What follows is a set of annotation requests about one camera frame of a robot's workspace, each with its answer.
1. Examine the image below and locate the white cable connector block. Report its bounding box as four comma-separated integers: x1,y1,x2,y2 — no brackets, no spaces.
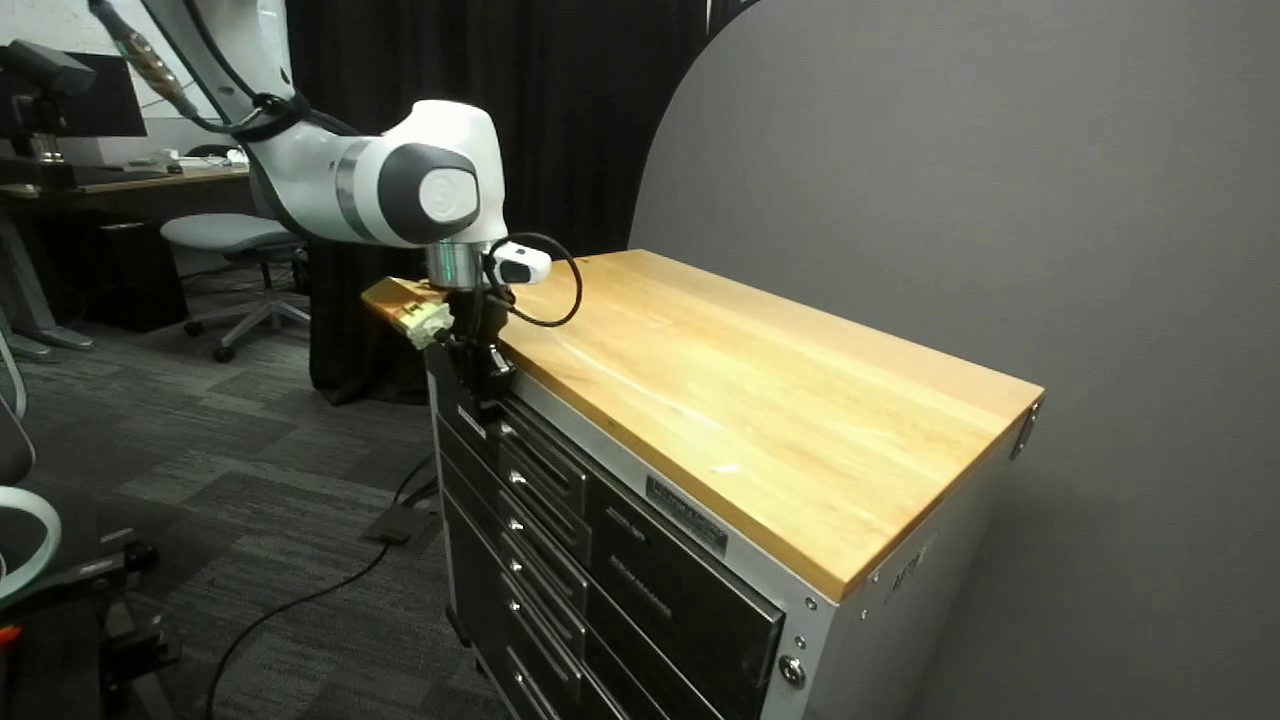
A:
485,245,562,291

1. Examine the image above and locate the wooden office desk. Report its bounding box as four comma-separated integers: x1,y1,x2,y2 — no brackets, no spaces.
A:
0,141,260,354

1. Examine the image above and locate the black floor cable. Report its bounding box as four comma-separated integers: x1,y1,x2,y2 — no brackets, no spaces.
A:
198,491,445,720

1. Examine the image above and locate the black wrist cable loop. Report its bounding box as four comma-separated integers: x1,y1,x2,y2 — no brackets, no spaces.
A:
499,230,587,331

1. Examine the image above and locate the wood topped tool cabinet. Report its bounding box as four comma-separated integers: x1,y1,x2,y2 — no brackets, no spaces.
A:
361,245,1049,720

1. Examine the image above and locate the silver drawer name plate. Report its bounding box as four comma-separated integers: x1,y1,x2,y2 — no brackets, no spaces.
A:
645,473,735,561

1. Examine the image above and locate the beige wrist camera module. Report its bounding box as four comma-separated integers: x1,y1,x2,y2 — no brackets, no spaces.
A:
404,299,460,357

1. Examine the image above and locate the black curtain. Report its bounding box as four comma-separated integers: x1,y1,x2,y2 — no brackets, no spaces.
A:
280,0,733,410

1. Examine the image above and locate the black floor equipment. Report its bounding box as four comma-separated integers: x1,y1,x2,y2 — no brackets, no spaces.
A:
0,527,182,720

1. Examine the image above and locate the white curved tube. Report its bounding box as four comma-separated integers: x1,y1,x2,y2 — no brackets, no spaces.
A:
0,331,69,609

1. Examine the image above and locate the large black cabinet drawer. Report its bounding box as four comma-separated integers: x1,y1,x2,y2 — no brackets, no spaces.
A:
587,480,793,720

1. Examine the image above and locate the gray office chair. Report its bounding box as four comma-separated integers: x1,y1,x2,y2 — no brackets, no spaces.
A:
157,208,318,367

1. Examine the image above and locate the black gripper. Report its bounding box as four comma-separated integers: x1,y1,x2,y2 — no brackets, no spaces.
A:
445,285,520,388

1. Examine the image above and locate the narrow black cabinet drawer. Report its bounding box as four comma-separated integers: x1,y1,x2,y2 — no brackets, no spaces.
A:
438,445,595,581
445,546,595,683
438,392,595,531
441,495,595,632

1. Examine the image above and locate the gray rounded divider panel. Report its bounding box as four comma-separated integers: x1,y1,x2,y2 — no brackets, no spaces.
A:
625,0,1280,720

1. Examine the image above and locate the black computer monitor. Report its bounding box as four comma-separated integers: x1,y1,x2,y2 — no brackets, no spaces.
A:
0,35,151,145

